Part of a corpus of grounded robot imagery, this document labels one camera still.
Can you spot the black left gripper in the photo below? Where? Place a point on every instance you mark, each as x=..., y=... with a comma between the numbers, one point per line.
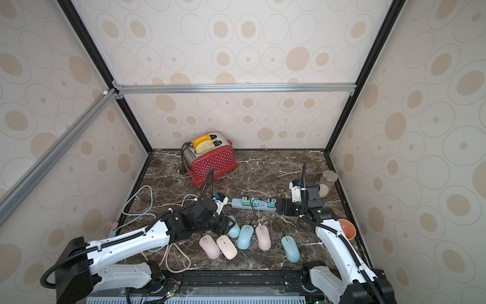
x=224, y=227

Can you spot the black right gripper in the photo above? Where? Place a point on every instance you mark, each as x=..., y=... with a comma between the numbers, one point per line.
x=290, y=207

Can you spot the pink mouse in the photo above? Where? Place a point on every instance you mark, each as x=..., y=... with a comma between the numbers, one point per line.
x=209, y=246
x=263, y=237
x=227, y=247

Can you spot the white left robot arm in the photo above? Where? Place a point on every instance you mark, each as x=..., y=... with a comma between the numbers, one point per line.
x=87, y=267

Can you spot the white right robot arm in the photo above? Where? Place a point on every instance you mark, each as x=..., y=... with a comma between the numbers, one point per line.
x=341, y=247

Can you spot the blue mouse near strip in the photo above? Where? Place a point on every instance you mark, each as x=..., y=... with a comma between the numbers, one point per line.
x=234, y=227

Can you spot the blue mouse far right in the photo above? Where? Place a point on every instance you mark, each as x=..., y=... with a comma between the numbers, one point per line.
x=291, y=249

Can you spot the blue mouse middle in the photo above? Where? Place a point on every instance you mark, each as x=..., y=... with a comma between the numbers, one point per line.
x=245, y=237

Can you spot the teal charger on blue strip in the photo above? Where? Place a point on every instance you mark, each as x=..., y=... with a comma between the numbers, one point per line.
x=271, y=203

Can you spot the light blue power strip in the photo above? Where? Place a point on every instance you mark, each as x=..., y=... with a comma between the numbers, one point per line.
x=256, y=205

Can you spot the glass jar with powder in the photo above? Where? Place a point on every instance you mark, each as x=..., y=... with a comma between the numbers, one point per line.
x=327, y=181

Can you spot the red polka dot toaster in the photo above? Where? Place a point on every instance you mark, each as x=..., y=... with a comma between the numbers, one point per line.
x=221, y=159

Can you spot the orange ceramic mug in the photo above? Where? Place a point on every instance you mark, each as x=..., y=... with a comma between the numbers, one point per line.
x=348, y=228

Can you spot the yellow toast slice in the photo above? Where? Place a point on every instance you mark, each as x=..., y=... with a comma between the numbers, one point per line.
x=203, y=144

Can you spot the black front rail base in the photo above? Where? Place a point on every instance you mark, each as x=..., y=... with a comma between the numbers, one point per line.
x=276, y=286

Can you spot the silver back frame bar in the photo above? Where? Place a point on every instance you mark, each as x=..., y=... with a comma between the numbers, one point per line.
x=235, y=88

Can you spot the silver frame bar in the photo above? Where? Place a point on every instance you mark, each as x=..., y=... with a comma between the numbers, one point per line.
x=235, y=88
x=27, y=183

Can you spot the silver left frame bar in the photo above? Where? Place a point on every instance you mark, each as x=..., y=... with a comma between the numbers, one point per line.
x=27, y=183

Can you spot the black right frame post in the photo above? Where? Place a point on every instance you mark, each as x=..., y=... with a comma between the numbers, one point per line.
x=371, y=59

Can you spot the black corner frame post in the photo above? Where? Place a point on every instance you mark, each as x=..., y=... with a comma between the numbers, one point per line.
x=74, y=19

